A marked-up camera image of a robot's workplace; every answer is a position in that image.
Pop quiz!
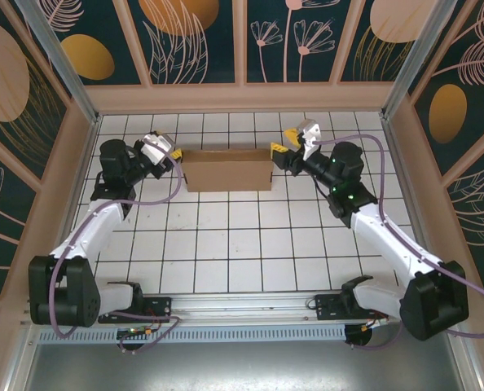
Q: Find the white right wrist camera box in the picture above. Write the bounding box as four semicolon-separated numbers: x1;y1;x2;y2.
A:
298;119;323;160

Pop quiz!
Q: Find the aluminium corner post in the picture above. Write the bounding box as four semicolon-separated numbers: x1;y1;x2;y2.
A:
13;0;101;127
381;0;464;121

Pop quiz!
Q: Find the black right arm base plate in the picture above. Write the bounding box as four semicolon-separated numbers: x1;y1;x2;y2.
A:
314;291;389;323

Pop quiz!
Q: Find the grey metal sheet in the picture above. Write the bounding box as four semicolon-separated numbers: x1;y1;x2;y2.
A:
21;340;477;391

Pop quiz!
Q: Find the small circuit board with wires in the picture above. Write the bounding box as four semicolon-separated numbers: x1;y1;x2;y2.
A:
117;325;154;340

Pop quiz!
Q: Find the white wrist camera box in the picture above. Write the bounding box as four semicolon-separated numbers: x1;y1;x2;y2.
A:
298;119;323;160
139;132;176;165

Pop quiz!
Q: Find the brown cardboard box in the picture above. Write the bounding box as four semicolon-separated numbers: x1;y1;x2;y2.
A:
181;147;274;193

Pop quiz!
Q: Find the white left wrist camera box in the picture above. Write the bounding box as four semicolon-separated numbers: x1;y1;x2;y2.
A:
139;132;176;165

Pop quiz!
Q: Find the aluminium side rail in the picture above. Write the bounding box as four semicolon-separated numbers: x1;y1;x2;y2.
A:
46;116;101;295
381;116;446;288

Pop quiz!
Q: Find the slotted grey cable duct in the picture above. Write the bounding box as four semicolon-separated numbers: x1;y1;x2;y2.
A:
37;324;347;344

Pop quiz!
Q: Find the yellow connector with wires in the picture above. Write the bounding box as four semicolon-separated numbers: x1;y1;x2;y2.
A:
362;317;389;332

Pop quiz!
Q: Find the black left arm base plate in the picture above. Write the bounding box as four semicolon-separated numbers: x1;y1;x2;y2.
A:
98;296;174;325

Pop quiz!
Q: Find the aluminium mounting rail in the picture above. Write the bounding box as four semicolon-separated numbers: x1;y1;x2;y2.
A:
20;288;467;327

